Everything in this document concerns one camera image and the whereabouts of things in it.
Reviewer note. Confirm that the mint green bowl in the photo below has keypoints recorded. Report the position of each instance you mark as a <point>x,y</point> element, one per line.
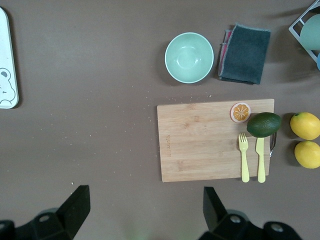
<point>189,57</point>

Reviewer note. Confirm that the pale yellow plastic fork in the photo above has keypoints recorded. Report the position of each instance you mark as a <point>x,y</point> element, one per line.
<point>244,160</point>

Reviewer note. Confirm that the pale yellow plastic knife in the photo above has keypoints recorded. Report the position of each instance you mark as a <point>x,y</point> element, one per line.
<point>261,160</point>

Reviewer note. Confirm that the dark green avocado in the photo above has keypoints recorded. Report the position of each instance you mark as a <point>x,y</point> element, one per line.
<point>264,124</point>

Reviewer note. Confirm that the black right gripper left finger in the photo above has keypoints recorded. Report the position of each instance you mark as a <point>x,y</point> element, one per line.
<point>65,222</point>

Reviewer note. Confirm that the sage green cup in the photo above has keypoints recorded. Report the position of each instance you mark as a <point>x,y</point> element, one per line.
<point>311,32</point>

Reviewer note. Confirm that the yellow lemon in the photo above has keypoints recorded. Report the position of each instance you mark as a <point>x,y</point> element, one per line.
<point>308,155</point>
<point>306,125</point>

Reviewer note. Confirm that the orange slice toy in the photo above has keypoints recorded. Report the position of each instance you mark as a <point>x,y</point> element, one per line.
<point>240,112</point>

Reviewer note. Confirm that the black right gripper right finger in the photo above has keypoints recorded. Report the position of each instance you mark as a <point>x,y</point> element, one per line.
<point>225,227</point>

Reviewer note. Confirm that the cream bear print tray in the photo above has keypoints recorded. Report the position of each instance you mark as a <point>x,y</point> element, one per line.
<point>7,50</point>

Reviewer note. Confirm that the bamboo cutting board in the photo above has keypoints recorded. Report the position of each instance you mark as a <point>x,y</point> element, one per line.
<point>200,140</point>

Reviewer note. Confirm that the small metal peeler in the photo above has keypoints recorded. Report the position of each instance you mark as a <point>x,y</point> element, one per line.
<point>273,147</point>

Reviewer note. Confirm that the dark grey cloth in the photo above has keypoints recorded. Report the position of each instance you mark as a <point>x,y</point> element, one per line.
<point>246,52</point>

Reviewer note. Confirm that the pink cloth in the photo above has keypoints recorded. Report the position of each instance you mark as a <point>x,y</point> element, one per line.
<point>222,60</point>

